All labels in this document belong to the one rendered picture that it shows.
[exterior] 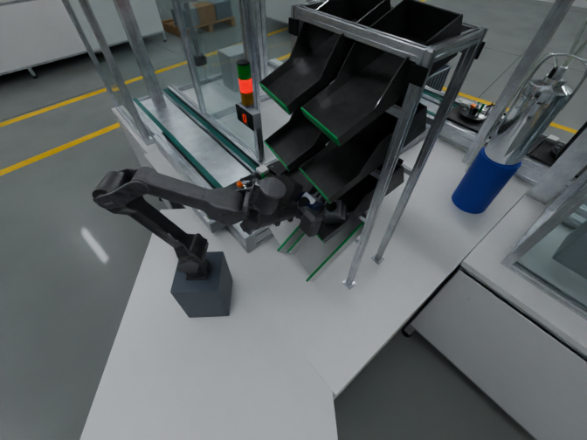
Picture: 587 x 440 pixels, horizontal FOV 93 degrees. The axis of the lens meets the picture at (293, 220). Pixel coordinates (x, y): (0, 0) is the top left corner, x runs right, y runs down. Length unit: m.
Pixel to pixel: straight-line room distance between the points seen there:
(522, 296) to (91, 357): 2.23
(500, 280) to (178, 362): 1.19
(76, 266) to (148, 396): 1.73
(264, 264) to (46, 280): 1.89
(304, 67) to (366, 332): 0.82
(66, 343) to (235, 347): 1.50
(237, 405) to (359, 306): 0.50
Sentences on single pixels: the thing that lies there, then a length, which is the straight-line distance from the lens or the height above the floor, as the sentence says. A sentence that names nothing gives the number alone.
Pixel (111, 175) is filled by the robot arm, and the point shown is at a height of 1.43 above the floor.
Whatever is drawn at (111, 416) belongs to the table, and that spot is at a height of 0.86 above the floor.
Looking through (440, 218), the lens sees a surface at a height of 0.86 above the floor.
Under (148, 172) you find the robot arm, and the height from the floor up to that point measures 1.45.
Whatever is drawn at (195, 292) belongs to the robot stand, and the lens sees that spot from 0.90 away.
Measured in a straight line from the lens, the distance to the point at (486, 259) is 1.39.
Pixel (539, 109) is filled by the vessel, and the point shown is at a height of 1.36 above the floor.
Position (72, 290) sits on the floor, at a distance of 2.54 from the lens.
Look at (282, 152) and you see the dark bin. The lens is 0.79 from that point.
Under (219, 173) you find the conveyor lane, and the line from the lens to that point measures 1.44.
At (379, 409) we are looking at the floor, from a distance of 1.90.
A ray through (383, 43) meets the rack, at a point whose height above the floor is 1.65.
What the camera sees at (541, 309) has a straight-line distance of 1.38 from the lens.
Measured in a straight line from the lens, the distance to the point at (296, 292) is 1.07.
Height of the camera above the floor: 1.82
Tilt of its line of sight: 50 degrees down
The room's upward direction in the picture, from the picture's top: 1 degrees clockwise
